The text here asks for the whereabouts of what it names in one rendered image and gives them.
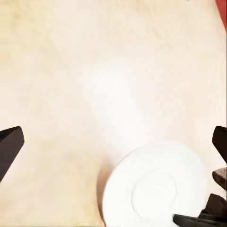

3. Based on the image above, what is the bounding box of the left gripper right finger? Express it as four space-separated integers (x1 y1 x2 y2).
212 125 227 164

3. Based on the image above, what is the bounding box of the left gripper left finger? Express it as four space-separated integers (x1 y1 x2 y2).
0 126 25 183

